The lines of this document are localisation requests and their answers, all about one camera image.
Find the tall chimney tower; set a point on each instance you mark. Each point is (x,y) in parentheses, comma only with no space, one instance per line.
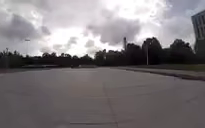
(125,43)

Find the row of dark trees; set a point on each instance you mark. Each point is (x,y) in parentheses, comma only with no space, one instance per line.
(133,55)

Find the grey concrete pavement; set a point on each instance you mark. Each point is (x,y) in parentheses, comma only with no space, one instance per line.
(90,100)

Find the pale lamp pole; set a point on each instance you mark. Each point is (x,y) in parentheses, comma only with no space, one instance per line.
(147,55)

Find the raised kerb strip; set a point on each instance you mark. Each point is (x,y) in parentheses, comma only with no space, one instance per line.
(176,73)

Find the street lamp pole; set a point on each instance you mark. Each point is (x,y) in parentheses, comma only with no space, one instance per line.
(27,46)

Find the grass strip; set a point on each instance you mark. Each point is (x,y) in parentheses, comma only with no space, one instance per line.
(186,67)

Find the multi-storey building with windows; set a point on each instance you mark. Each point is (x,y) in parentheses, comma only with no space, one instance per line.
(204,25)

